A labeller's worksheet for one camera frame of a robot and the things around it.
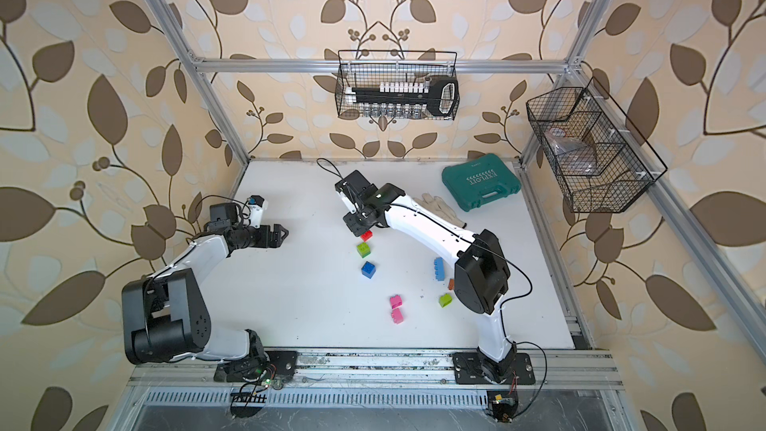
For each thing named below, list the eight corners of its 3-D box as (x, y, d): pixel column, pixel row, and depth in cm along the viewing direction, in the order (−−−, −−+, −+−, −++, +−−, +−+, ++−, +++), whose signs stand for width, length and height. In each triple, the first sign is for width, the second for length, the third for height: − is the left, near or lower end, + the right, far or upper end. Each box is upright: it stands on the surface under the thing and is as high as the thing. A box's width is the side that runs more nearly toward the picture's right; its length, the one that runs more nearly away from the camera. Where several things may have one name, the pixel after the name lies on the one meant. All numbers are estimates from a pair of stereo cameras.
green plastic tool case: (464, 214, 106) (467, 204, 102) (439, 178, 117) (440, 168, 113) (521, 192, 113) (526, 182, 108) (491, 160, 124) (495, 150, 119)
